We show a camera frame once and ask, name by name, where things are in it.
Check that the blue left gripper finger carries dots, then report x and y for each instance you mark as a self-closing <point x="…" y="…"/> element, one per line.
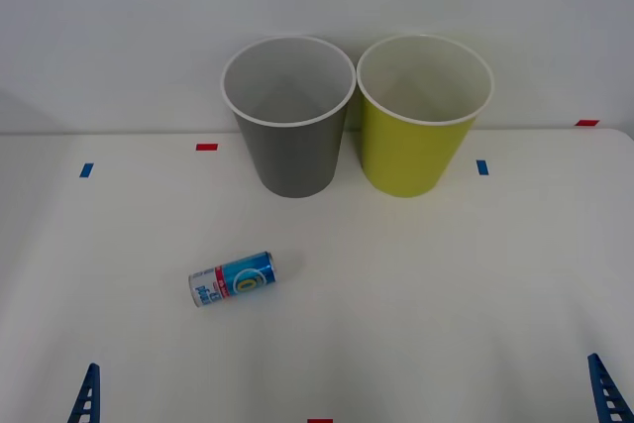
<point x="88" y="398"/>

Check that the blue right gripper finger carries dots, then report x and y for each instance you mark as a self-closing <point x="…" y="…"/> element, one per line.
<point x="606" y="393"/>

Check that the blue and white drink can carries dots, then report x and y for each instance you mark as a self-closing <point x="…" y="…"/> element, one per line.
<point x="233" y="280"/>

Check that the yellow-green plastic waste bin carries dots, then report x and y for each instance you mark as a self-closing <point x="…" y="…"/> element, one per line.
<point x="406" y="155"/>

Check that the grey plastic waste bin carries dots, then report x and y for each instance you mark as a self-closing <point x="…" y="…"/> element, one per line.
<point x="292" y="160"/>

